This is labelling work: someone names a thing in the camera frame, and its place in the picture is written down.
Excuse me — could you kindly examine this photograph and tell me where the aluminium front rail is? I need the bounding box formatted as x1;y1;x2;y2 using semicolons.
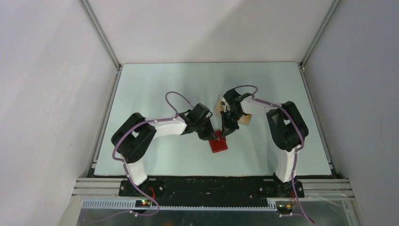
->
299;179;355;201

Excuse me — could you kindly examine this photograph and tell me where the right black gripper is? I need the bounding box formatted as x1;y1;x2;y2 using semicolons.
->
220;110;243;138

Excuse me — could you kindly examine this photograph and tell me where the grey slotted cable duct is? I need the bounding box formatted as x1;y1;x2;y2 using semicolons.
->
81;199;277;211

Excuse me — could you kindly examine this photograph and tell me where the red leather card holder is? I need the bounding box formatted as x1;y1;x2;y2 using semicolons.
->
209;130;228;153

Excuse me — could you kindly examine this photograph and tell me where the aluminium frame post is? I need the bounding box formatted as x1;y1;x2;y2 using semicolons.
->
300;0;342;68
78;0;121;70

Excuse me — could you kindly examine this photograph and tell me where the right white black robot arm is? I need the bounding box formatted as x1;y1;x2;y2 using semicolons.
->
221;89;309;197

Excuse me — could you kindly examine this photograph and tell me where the left aluminium frame post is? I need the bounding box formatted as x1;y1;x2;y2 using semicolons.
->
78;0;121;70

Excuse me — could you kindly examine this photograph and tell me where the orange credit card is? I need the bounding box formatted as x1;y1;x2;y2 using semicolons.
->
215;100;224;115
238;114;252;125

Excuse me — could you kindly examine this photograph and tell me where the right aluminium frame post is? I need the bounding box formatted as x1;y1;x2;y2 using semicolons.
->
300;0;342;68

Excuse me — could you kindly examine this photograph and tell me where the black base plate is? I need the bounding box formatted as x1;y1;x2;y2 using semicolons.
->
137;176;304;198

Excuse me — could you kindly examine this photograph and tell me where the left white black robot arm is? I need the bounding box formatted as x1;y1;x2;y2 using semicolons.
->
111;103;219;196

